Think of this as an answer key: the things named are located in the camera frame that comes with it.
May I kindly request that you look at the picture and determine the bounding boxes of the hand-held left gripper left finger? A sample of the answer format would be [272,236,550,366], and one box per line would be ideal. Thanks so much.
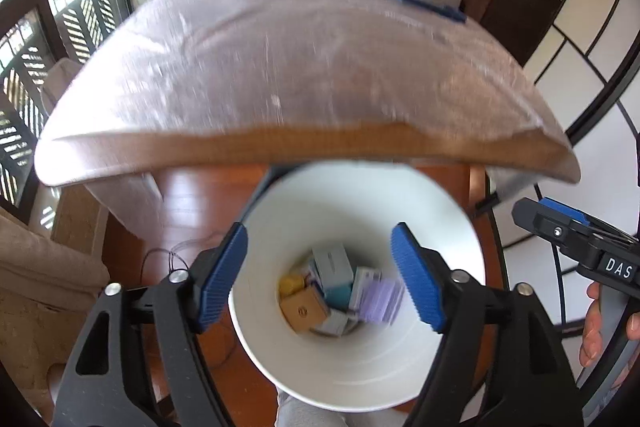
[52,222,249,427]

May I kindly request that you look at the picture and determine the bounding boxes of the grey chair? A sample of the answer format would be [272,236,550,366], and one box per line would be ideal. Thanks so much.
[40,58,83,118]

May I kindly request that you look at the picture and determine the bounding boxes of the white box with teal label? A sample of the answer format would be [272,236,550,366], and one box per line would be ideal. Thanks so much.
[312,244,355,290]

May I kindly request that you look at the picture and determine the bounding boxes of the beige upholstered armchair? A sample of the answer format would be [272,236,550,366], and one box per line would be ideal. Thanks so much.
[0,207,111,427]

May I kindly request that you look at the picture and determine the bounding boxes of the purple hair roller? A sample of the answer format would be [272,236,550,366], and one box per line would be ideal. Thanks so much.
[359,279,406,324]

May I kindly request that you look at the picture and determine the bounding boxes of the dark wooden cabinet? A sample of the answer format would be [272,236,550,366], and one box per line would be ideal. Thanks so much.
[452,0,563,66]

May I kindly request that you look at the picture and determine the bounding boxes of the white trash bin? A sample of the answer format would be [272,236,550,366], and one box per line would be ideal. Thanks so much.
[227,159,487,412]

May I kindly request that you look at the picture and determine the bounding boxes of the white sliding screen door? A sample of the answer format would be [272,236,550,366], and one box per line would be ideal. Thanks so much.
[522,0,640,427]

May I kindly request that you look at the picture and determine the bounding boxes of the person's grey trousers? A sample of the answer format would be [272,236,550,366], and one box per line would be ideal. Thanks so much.
[276,389,408,427]

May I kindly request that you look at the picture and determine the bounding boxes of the small yellow jar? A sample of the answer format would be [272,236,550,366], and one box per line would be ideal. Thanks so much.
[278,274,307,298]

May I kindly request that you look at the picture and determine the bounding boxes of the gold cardboard box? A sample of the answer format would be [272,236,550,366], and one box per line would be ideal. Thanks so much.
[279,284,331,334]

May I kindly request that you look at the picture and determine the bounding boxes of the person's right hand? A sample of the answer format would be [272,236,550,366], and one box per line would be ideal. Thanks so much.
[579,281,640,390]

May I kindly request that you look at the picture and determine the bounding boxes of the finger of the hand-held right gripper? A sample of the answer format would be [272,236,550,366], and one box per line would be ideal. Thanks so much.
[539,196,640,244]
[511,198,601,273]

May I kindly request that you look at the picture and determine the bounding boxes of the small white carton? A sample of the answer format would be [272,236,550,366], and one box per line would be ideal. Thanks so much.
[350,267,383,312]
[312,309,351,338]

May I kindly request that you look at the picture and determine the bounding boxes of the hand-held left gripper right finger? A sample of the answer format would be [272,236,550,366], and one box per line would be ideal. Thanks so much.
[390,222,583,427]

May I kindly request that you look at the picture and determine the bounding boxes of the thin cable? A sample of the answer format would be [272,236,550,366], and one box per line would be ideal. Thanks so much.
[141,237,211,280]

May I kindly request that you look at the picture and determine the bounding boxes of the wooden table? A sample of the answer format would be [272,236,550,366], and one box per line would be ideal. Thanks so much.
[35,0,583,208]

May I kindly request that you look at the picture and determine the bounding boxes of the tablet in dark blue case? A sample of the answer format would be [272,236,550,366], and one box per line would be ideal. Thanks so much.
[390,0,467,24]

